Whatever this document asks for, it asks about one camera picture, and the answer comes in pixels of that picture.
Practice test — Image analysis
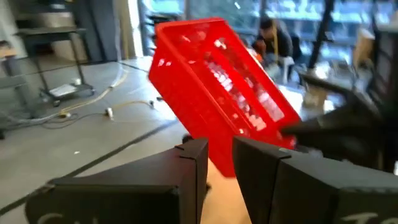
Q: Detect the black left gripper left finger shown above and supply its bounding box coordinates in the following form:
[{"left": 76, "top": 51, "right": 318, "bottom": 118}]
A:
[{"left": 24, "top": 137, "right": 210, "bottom": 224}]

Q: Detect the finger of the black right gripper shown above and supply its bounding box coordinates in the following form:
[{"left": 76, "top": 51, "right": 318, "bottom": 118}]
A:
[{"left": 279, "top": 107, "right": 355, "bottom": 160}]

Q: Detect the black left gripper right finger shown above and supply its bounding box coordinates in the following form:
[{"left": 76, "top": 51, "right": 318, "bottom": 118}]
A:
[{"left": 231, "top": 135, "right": 398, "bottom": 224}]

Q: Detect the red slotted plastic basket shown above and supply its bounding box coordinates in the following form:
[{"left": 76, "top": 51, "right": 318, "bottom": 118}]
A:
[{"left": 147, "top": 17, "right": 302, "bottom": 179}]

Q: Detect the white stool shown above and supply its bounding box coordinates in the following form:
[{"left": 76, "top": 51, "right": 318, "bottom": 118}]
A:
[{"left": 278, "top": 55, "right": 295, "bottom": 85}]

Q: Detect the brown cardboard box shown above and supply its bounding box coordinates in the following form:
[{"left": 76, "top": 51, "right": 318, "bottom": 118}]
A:
[{"left": 353, "top": 27, "right": 376, "bottom": 68}]

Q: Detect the black stand pole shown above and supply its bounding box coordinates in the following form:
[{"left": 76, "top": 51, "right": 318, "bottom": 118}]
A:
[{"left": 306, "top": 0, "right": 336, "bottom": 71}]

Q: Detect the person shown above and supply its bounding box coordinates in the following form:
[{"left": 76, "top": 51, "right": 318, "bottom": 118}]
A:
[{"left": 251, "top": 15, "right": 295, "bottom": 68}]

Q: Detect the black metal cart table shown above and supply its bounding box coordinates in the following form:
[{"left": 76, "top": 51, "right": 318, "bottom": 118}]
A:
[{"left": 14, "top": 26, "right": 96, "bottom": 100}]

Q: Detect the yellow floor cable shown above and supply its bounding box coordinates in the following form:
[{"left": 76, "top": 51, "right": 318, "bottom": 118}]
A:
[{"left": 58, "top": 70, "right": 156, "bottom": 119}]

